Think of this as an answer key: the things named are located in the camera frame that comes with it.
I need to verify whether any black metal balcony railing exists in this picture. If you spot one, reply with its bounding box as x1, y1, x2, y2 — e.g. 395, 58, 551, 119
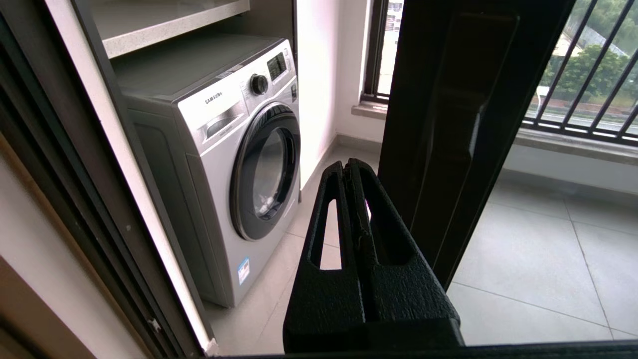
521, 0, 638, 148

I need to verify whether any white wall shelf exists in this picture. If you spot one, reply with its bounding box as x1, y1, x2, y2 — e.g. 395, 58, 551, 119
90, 0, 251, 59

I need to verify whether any white front-load washing machine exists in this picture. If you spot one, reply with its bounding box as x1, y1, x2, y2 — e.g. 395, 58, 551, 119
112, 34, 302, 308

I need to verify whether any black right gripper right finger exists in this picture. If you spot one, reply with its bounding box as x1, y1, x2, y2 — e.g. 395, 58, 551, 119
348, 160, 459, 322

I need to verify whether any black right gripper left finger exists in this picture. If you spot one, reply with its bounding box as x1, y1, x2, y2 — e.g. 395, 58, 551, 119
285, 163, 366, 327

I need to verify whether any black framed sliding glass door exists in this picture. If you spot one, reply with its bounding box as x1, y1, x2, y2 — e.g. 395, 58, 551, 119
377, 0, 638, 347
0, 0, 217, 359

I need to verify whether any black window frame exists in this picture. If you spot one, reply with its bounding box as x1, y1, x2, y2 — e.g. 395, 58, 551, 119
360, 0, 405, 105

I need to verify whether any grey stone window sill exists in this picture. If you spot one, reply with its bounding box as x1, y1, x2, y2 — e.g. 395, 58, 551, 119
351, 102, 638, 168

